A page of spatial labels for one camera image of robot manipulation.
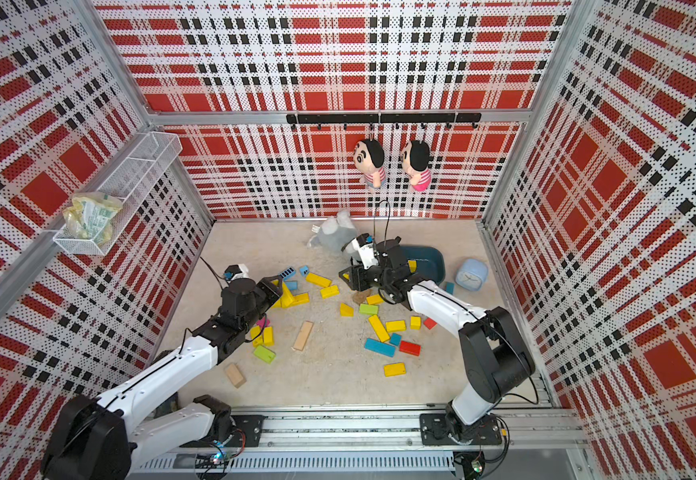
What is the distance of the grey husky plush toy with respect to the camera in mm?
1069

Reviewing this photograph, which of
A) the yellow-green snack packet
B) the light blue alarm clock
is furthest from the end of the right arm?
the yellow-green snack packet

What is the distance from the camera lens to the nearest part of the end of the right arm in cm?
67
